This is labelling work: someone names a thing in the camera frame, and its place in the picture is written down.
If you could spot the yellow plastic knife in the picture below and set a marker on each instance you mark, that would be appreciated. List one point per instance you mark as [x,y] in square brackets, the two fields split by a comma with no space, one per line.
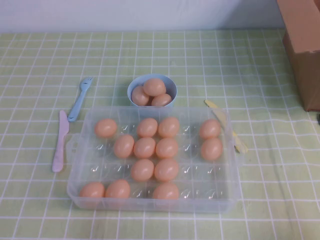
[212,104]

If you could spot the tan egg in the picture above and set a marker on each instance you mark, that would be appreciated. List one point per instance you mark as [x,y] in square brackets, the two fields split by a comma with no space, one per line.
[147,127]
[211,149]
[210,129]
[142,170]
[169,127]
[105,127]
[117,188]
[124,146]
[138,97]
[162,101]
[154,87]
[165,191]
[166,170]
[167,148]
[92,190]
[144,147]

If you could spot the light blue plastic fork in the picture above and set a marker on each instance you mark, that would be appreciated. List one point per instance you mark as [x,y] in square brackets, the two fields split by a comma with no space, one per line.
[78,103]

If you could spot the light blue bowl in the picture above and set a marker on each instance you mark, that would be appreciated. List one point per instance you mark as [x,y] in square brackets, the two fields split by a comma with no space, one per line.
[172,86]

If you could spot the pink plastic knife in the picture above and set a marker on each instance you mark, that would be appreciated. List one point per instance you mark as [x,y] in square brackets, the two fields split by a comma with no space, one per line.
[60,140]

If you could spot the clear plastic egg box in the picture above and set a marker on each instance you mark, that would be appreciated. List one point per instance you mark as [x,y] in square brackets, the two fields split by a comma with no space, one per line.
[210,175]

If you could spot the brown cardboard box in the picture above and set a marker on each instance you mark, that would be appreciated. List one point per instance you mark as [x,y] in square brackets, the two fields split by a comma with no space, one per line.
[303,50]

